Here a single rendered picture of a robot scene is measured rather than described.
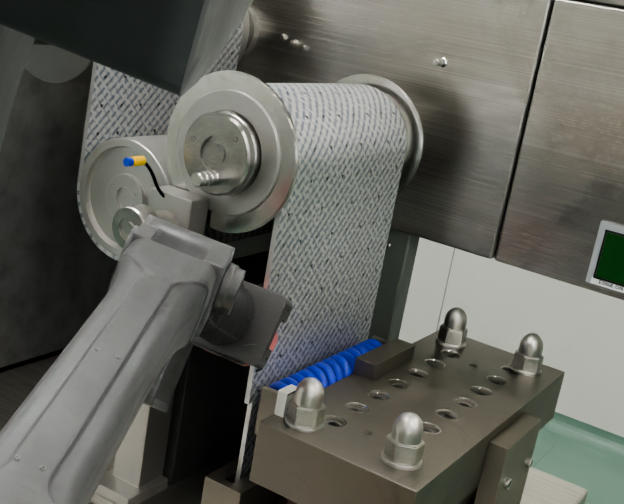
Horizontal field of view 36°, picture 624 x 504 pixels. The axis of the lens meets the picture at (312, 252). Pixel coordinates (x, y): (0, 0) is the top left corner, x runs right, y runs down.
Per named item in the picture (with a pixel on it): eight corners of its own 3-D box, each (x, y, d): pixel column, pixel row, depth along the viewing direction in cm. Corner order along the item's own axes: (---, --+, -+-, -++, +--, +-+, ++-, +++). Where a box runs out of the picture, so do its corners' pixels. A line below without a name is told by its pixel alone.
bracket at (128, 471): (85, 492, 95) (122, 190, 87) (130, 470, 101) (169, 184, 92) (123, 513, 93) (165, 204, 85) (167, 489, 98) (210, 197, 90)
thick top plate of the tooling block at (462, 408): (248, 480, 89) (258, 420, 87) (432, 372, 122) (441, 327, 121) (402, 555, 81) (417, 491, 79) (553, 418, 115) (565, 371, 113)
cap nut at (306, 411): (276, 421, 87) (284, 376, 86) (298, 410, 91) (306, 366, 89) (310, 436, 86) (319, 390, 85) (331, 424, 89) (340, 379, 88)
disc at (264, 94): (156, 209, 94) (176, 56, 90) (159, 209, 95) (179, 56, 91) (281, 252, 87) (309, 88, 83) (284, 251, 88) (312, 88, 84)
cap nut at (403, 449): (373, 458, 84) (383, 411, 83) (392, 445, 87) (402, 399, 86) (410, 475, 82) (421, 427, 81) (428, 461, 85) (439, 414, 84)
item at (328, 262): (244, 402, 92) (275, 216, 88) (362, 347, 112) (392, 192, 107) (248, 404, 92) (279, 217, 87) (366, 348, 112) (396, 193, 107)
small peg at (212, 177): (202, 172, 84) (202, 188, 85) (221, 170, 87) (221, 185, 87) (189, 171, 85) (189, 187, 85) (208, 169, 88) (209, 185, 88)
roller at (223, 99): (169, 197, 93) (185, 77, 90) (311, 176, 114) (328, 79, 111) (267, 230, 87) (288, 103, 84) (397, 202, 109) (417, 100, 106)
